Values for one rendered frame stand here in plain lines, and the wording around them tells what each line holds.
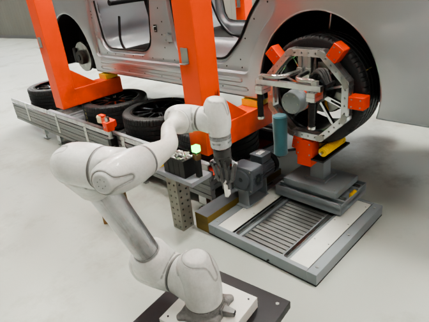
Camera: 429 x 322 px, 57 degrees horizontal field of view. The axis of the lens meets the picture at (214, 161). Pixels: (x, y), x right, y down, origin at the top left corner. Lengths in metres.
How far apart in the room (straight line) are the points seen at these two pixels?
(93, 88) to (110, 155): 3.04
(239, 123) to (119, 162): 1.63
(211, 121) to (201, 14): 0.91
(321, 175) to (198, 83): 1.04
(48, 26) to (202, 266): 2.92
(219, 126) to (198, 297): 0.65
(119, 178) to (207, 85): 1.38
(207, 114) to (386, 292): 1.34
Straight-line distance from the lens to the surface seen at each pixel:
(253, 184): 2.56
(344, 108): 2.30
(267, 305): 1.75
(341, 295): 2.24
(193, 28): 2.27
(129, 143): 3.40
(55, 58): 3.95
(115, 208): 1.33
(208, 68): 2.36
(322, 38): 2.38
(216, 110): 1.52
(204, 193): 2.81
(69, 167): 1.21
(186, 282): 1.51
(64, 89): 4.00
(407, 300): 2.29
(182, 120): 1.57
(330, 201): 2.68
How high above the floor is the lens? 1.56
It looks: 26 degrees down
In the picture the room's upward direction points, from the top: 6 degrees counter-clockwise
